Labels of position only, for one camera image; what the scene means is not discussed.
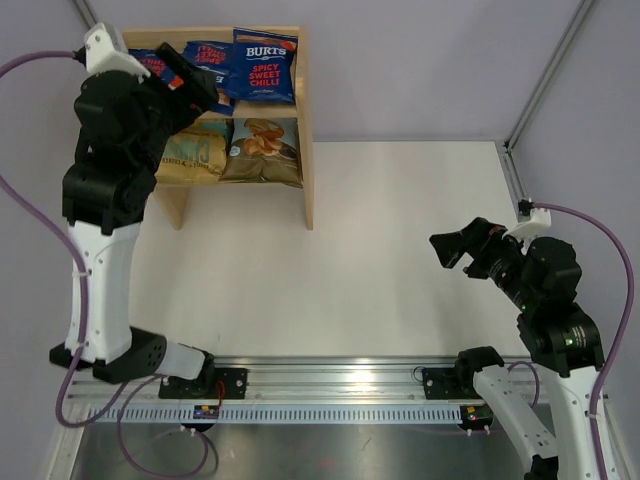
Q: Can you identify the blue Burts bag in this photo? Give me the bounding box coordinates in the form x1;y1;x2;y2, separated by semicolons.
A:
225;28;298;104
129;49;172;84
182;40;235;116

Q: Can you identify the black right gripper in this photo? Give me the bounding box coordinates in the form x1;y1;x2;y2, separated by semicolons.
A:
430;216;539;310

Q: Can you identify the right aluminium frame post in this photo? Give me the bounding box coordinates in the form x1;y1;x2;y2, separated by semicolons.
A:
504;0;599;155

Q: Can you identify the wooden two-tier shelf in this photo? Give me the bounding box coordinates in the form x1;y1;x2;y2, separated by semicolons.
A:
123;27;314;229

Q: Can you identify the left aluminium frame post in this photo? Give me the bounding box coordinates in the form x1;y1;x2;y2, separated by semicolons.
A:
68;0;99;29

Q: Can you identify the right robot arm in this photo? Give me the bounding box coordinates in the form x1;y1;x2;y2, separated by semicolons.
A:
429;208;620;479

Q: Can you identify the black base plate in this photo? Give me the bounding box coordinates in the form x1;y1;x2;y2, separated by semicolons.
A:
158;367;248;400
412;366;479;400

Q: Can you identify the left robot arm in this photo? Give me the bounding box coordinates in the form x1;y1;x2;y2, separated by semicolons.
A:
49;43;218;398

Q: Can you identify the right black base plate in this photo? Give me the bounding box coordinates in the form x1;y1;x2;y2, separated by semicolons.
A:
412;366;479;400

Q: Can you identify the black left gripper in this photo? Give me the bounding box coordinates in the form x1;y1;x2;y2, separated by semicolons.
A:
128;42;216;174

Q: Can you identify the light blue cassava chips bag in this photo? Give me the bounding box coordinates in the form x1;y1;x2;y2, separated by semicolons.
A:
220;118;302;188

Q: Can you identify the yellow kettle chips bag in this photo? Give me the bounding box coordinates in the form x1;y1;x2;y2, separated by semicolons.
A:
155;119;233;187

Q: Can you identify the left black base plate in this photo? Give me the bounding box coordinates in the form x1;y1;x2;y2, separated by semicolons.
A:
158;367;248;400

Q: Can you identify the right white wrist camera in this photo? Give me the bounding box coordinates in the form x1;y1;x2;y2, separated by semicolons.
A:
504;199;551;241

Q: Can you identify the aluminium frame post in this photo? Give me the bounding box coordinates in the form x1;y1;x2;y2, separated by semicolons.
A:
504;0;599;155
68;0;99;29

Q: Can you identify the white slotted cable duct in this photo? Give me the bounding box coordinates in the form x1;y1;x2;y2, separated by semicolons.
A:
100;404;490;425

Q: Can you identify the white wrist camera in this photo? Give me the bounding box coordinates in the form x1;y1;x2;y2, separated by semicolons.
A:
504;199;551;241
84;22;151;78

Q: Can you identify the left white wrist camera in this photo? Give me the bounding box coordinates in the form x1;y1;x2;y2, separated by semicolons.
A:
84;22;151;78

